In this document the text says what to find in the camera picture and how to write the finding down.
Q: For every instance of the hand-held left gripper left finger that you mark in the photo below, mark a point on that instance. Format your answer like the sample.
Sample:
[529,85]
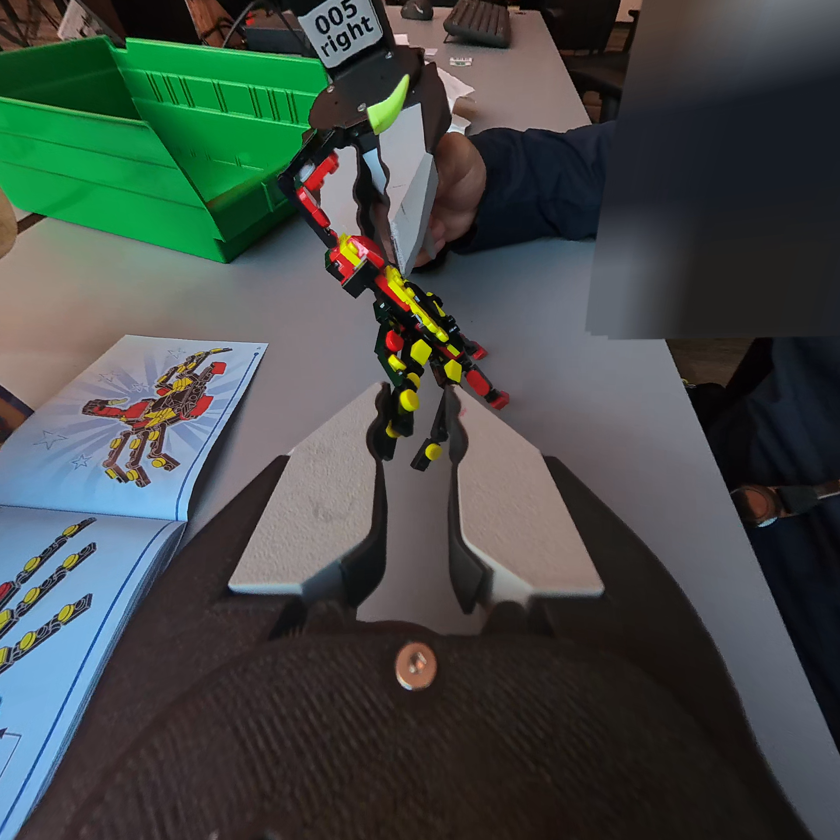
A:
[308,512]

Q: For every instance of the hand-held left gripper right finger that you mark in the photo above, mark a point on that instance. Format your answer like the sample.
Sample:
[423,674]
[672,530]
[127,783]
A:
[525,518]

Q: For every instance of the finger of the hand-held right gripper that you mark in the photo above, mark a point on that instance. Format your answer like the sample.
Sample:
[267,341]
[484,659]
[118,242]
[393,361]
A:
[375,167]
[413,216]

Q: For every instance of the black yellow lego scorpion model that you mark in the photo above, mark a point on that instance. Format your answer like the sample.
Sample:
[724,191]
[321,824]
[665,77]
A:
[420,328]

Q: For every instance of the person's right forearm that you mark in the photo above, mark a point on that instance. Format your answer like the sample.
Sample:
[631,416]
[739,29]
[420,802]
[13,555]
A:
[538,184]

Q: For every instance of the lego instruction booklet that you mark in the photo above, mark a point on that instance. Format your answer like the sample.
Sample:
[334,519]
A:
[216,394]

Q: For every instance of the person's right hand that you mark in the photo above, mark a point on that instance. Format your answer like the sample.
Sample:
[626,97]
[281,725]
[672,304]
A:
[459,190]

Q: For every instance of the white paper sheet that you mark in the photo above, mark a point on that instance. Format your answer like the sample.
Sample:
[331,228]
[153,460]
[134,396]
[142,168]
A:
[456,85]

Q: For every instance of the dark computer mouse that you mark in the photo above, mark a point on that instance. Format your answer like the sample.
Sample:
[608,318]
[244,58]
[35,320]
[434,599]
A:
[417,8]

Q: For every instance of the black keyboard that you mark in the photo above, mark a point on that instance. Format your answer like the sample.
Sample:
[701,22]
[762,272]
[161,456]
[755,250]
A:
[479,23]

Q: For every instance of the green plastic bin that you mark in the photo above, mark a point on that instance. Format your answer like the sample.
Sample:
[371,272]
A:
[164,164]

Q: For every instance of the black office chair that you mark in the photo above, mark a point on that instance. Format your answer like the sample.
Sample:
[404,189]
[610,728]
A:
[597,72]

